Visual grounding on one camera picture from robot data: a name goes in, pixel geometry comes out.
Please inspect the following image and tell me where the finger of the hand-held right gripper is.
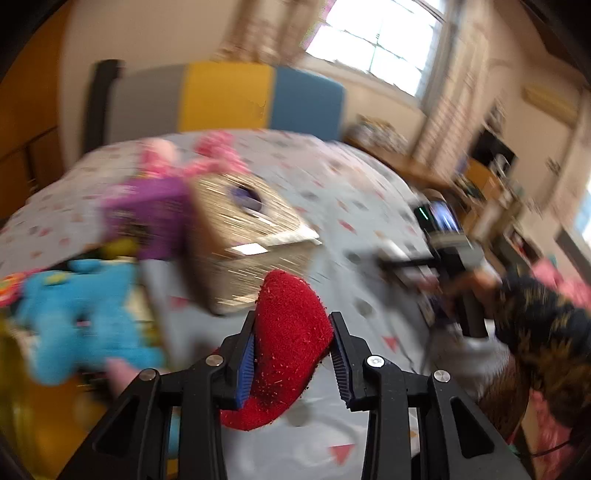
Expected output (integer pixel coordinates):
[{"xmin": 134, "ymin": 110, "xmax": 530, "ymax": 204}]
[{"xmin": 376, "ymin": 244, "xmax": 439, "ymax": 283}]

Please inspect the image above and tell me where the person's right hand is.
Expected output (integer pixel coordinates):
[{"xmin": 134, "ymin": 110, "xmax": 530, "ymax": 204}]
[{"xmin": 443, "ymin": 270, "xmax": 509, "ymax": 319}]

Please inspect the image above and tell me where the red fuzzy sock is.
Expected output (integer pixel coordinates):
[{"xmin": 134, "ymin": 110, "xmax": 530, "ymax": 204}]
[{"xmin": 219, "ymin": 269, "xmax": 334, "ymax": 431}]

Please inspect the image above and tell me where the gold woven basket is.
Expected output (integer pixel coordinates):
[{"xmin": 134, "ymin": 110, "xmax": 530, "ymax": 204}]
[{"xmin": 187, "ymin": 172, "xmax": 322, "ymax": 315}]

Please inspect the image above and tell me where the grey yellow blue headboard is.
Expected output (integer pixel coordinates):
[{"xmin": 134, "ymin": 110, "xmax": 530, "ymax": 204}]
[{"xmin": 108, "ymin": 61, "xmax": 347, "ymax": 141}]

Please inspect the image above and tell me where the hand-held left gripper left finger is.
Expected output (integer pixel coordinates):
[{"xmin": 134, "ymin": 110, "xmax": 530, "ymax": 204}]
[{"xmin": 58, "ymin": 310, "xmax": 259, "ymax": 480}]

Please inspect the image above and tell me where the black bed post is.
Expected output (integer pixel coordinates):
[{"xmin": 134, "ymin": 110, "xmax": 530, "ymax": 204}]
[{"xmin": 85, "ymin": 59, "xmax": 124, "ymax": 155}]

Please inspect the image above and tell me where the brown wicker chair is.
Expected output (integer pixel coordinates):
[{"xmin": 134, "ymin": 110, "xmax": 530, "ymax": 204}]
[{"xmin": 480, "ymin": 364, "xmax": 539, "ymax": 437}]

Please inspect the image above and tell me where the wooden desk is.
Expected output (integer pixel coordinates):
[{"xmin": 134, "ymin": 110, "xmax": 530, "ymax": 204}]
[{"xmin": 346, "ymin": 138, "xmax": 462, "ymax": 195}]

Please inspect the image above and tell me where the window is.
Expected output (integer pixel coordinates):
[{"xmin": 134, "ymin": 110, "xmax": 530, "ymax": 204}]
[{"xmin": 305, "ymin": 0, "xmax": 451, "ymax": 100}]

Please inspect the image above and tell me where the printed bedsheet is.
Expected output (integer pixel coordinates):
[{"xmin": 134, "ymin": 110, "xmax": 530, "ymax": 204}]
[{"xmin": 0, "ymin": 129, "xmax": 509, "ymax": 480}]

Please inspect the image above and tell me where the black monitor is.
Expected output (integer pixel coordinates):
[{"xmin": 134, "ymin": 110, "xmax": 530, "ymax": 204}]
[{"xmin": 471, "ymin": 131, "xmax": 515, "ymax": 171}]

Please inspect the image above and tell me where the pink plush toy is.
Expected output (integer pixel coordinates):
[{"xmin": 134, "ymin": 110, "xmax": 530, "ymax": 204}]
[{"xmin": 139, "ymin": 130, "xmax": 252, "ymax": 178}]

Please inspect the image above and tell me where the blue dolphin plush toy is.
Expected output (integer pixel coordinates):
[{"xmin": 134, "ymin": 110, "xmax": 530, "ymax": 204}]
[{"xmin": 18, "ymin": 259, "xmax": 164, "ymax": 386}]

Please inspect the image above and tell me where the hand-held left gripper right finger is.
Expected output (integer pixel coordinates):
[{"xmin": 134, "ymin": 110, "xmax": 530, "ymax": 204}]
[{"xmin": 329, "ymin": 311, "xmax": 532, "ymax": 480}]

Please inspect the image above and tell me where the wall air conditioner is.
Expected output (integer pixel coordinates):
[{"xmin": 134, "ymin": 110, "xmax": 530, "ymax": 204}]
[{"xmin": 521, "ymin": 84, "xmax": 580, "ymax": 121}]

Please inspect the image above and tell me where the purple box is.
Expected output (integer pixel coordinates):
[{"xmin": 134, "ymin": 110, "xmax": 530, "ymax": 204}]
[{"xmin": 100, "ymin": 178, "xmax": 190, "ymax": 261}]

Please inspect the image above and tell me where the beige curtain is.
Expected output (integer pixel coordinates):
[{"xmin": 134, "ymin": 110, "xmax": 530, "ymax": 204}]
[{"xmin": 413, "ymin": 0, "xmax": 499, "ymax": 160}]

